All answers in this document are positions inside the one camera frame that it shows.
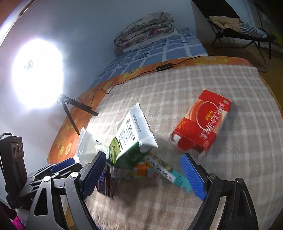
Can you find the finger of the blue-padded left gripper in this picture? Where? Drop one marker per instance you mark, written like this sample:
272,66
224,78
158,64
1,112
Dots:
62,165

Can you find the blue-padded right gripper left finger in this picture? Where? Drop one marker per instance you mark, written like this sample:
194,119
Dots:
90,174

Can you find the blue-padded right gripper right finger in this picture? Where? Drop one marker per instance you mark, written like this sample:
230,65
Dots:
195,176

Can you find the brown Snickers wrapper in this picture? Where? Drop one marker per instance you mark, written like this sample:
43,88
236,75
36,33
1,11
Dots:
107,185

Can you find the white paper towel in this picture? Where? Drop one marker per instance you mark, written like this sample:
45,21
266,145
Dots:
88,147

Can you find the white green wet-wipes pack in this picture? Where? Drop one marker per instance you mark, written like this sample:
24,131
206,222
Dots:
133,140

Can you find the clear bottle teal cap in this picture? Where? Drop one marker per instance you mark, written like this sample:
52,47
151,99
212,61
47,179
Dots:
153,166

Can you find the red cigarette box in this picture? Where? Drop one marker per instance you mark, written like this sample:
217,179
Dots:
200,126

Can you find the beige plaid blanket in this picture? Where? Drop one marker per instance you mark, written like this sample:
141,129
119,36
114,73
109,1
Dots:
248,145

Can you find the black mini tripod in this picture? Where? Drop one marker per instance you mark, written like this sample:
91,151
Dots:
70,105

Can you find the blue checked bedsheet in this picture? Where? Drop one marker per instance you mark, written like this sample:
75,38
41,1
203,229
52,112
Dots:
185,44

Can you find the black folding chair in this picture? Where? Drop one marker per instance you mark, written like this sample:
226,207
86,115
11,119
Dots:
221,33

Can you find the striped cloth on chair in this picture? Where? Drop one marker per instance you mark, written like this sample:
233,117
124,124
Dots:
252,31

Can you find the folded floral quilt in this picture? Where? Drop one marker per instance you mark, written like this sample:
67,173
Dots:
156,23

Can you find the beige cloth on chair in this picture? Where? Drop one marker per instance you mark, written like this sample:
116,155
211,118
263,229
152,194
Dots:
226,22

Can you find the bright ring light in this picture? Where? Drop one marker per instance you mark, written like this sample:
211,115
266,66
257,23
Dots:
37,74

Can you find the black inline cable remote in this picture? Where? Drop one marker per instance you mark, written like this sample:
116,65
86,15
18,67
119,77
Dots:
164,67

